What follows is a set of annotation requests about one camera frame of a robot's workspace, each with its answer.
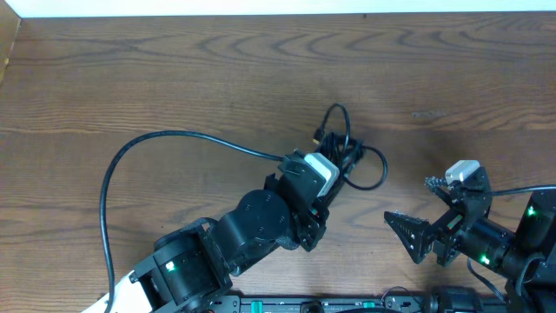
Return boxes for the left camera black cable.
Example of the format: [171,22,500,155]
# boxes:
[99,130,288,313]

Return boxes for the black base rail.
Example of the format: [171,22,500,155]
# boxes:
[205,286,508,313]

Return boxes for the camera black cable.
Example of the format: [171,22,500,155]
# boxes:
[99,130,288,313]
[486,184,556,197]

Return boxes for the black cable bundle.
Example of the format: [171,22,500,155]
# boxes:
[313,102,389,205]

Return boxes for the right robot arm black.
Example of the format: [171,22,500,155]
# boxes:
[384,160,555,312]

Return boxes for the frayed right gripper finger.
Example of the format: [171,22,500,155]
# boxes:
[425,176,455,204]
[384,211,434,264]

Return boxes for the right camera black cable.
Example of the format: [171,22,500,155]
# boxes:
[486,184,556,197]

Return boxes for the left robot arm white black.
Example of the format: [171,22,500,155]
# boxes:
[88,152,339,312]

